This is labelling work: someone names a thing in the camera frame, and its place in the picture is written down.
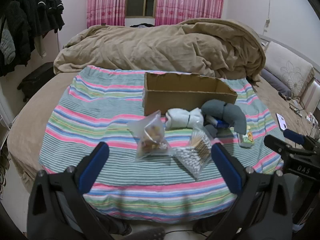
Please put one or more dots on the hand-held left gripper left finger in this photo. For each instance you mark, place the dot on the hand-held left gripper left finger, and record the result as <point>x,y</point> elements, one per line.
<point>96,164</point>

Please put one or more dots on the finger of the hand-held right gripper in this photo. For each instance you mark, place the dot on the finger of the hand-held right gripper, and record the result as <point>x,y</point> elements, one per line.
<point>293,135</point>
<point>276,143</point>

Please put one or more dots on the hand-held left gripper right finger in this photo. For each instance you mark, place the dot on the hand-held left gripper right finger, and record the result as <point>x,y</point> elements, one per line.
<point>226,170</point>

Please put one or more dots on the smartphone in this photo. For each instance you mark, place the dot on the smartphone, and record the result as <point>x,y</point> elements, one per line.
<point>281,121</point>

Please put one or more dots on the white power strip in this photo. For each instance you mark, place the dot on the white power strip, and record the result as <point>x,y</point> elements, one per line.
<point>312,119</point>

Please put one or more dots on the eyeglasses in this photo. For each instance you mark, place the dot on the eyeglasses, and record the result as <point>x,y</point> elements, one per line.
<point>297,106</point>

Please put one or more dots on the small green and white box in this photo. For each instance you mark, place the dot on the small green and white box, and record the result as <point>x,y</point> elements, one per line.
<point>245,139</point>

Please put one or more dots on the clear bag of cotton swabs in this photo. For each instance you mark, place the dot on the clear bag of cotton swabs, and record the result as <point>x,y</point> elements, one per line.
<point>193,152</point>

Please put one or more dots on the blue and white tube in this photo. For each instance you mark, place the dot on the blue and white tube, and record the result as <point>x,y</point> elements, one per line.
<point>217,122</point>

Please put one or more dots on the striped blanket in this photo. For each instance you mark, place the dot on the striped blanket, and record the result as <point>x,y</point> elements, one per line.
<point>105,110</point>

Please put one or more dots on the grey bolster pillow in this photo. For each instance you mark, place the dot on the grey bolster pillow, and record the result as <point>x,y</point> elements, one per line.
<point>276,82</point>

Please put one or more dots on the rolled grey socks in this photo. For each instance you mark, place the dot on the rolled grey socks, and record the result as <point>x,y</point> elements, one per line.
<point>228,113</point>

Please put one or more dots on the clear bag of nuts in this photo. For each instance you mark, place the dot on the clear bag of nuts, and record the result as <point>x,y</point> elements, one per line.
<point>151,137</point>

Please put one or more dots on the rolled white socks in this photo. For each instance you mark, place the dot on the rolled white socks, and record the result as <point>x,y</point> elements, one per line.
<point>181,118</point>

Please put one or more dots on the floral white pillow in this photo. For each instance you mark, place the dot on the floral white pillow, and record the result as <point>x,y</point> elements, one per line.
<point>290,65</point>

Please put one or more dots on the tan bed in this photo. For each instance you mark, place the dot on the tan bed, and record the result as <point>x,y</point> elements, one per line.
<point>32,120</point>

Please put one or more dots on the cardboard box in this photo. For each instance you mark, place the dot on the cardboard box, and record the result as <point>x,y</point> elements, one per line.
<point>185,97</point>

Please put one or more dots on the black suitcase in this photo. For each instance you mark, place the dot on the black suitcase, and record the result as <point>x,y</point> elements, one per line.
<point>37,81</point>

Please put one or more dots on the tan duvet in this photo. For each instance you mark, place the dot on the tan duvet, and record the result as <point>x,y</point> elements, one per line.
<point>160,47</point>

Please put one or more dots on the dark cloth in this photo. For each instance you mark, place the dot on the dark cloth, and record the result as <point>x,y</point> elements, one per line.
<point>142,25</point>

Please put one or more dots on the hanging black clothes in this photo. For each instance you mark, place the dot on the hanging black clothes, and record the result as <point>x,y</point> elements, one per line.
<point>23,27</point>

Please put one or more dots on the pink curtain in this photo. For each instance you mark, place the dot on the pink curtain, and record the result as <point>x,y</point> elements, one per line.
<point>188,0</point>
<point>106,2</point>

